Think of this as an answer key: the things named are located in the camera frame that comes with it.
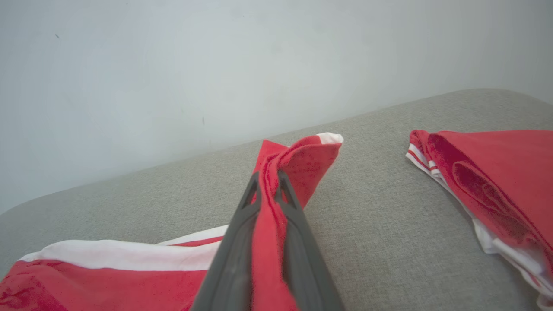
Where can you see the red T-shirt white sleeves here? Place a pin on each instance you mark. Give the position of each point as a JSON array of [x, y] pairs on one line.
[[510, 172]]

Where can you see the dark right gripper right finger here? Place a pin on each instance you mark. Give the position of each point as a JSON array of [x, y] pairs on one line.
[[306, 268]]

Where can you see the red numbered jersey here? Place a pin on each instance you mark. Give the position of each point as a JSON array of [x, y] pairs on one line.
[[108, 285]]

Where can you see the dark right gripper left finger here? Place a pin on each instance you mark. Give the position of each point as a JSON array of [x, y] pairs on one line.
[[229, 268]]

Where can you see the grey fabric sofa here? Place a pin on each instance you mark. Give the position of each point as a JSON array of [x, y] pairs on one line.
[[380, 237]]

